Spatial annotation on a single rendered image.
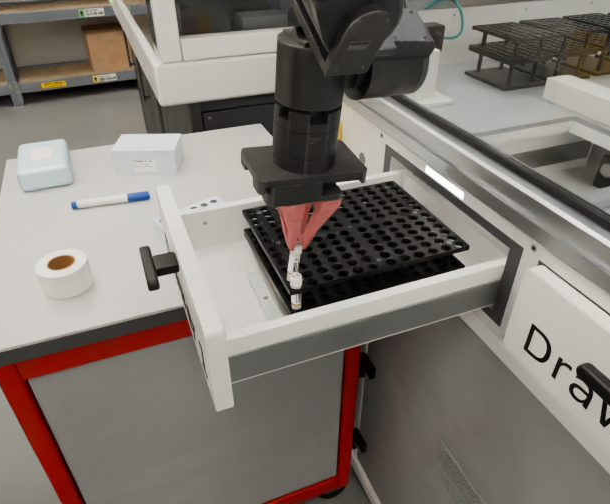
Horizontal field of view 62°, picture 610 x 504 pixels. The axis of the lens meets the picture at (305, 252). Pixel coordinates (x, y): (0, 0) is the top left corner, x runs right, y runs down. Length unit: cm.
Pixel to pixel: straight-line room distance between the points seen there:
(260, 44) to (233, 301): 87
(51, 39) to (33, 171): 358
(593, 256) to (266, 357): 32
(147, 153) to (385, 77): 72
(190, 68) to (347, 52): 98
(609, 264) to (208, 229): 46
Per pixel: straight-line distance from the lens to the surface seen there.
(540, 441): 69
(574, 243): 53
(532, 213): 55
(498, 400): 72
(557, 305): 54
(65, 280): 78
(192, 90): 134
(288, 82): 41
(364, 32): 36
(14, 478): 162
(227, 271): 66
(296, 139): 43
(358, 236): 60
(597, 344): 52
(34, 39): 465
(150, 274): 55
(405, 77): 45
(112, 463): 99
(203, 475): 108
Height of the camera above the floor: 123
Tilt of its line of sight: 35 degrees down
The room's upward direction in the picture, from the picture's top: straight up
